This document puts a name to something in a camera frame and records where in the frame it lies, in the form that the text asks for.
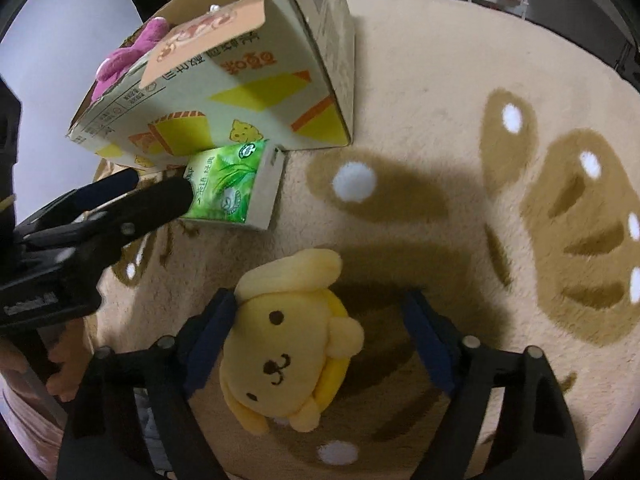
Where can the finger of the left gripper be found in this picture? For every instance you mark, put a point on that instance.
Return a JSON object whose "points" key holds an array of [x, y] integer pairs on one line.
{"points": [[70, 206], [83, 249]]}

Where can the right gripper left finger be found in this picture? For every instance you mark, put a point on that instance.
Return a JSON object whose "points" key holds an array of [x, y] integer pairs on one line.
{"points": [[103, 438]]}

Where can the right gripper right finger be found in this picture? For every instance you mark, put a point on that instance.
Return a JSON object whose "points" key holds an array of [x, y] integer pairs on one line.
{"points": [[535, 436]]}

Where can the pink pig plush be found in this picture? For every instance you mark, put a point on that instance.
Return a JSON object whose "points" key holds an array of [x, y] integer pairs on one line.
{"points": [[119, 61]]}

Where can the green tissue pack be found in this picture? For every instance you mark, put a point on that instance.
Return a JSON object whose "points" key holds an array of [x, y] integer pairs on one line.
{"points": [[223, 180]]}

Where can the yellow dog plush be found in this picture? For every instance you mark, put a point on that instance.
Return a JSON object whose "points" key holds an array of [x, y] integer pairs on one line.
{"points": [[291, 342]]}

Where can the person's left hand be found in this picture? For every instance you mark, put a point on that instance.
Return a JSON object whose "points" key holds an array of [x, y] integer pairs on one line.
{"points": [[70, 352]]}

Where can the cardboard box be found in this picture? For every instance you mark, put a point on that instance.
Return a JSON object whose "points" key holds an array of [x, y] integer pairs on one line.
{"points": [[229, 71]]}

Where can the beige patterned rug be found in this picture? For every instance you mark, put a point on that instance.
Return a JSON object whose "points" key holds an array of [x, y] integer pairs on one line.
{"points": [[495, 165]]}

